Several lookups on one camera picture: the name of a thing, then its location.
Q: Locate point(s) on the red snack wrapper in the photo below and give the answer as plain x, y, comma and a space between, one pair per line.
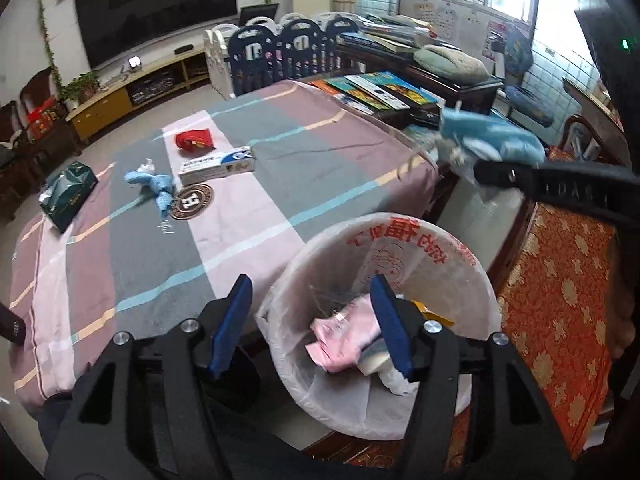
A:
192, 141

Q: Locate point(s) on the row of wall charts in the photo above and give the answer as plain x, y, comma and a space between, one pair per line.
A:
447, 20

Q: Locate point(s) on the green vine garland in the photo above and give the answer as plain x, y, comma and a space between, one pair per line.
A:
47, 35

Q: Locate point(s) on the black set-top box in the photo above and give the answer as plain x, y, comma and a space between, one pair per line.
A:
183, 49

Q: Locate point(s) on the potted green plant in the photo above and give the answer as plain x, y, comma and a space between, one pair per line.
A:
82, 87

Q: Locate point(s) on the black laptop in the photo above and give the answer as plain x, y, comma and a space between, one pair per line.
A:
259, 14

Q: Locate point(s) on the dark green tissue pack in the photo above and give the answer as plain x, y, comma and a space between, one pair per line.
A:
67, 195

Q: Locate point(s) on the red gift box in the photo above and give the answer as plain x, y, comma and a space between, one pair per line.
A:
44, 117

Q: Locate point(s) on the round bin with white liner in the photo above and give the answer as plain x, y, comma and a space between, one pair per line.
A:
350, 260

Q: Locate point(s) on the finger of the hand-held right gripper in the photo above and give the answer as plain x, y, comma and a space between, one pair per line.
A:
565, 187

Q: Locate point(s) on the stack of books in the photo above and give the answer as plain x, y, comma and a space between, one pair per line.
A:
385, 37

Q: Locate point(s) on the pink wrapper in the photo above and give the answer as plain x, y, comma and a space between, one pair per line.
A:
345, 332

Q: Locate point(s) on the white playpen fence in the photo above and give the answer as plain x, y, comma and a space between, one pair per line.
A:
217, 55

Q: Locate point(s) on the dark wooden side table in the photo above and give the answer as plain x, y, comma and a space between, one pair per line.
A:
470, 92

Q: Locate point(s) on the wooden television cabinet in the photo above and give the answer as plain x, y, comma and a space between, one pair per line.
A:
105, 105

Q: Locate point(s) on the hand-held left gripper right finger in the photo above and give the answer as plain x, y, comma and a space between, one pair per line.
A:
392, 330

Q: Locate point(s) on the grey green cushion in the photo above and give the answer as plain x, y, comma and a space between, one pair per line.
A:
450, 62

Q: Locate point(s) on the black thermos bottle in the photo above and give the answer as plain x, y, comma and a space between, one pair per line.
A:
11, 327

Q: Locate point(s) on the wooden sofa with orange cushion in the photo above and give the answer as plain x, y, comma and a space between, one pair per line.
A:
555, 310

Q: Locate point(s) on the blue face mask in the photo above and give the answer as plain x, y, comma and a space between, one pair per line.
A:
500, 137
152, 182

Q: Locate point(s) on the white toothpaste box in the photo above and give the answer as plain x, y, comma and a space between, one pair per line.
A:
215, 166

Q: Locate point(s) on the white remote control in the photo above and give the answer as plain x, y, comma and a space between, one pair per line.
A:
377, 92

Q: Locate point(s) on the plaid pink grey blanket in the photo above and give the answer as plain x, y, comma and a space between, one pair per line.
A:
250, 170

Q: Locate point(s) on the dark wooden chair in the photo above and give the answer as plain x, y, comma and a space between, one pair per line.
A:
45, 85
10, 125

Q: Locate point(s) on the person's right hand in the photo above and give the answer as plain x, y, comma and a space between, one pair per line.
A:
624, 332

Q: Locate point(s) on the round brown coaster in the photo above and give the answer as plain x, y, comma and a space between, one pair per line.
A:
192, 201

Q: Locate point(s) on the white plastic bag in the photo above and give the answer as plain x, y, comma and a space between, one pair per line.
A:
395, 380

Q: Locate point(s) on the large black television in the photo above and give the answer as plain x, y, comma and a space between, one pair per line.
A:
155, 5

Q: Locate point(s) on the colourful picture books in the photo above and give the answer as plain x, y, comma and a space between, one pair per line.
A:
410, 91

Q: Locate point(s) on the small white desk device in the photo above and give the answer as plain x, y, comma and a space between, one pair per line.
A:
134, 63

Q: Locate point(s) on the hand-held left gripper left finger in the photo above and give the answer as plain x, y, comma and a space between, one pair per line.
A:
230, 325

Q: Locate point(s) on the blue children's chair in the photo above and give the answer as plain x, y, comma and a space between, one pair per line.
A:
527, 95

